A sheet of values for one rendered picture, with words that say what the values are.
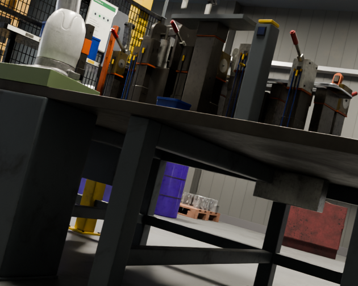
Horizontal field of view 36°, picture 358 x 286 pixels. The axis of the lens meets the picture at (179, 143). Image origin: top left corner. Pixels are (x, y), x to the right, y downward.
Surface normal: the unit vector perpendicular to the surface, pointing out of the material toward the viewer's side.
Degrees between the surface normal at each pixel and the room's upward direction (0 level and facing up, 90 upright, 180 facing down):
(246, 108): 90
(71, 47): 89
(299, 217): 90
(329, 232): 90
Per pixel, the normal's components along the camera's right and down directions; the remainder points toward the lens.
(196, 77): -0.61, -0.20
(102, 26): 0.76, 0.14
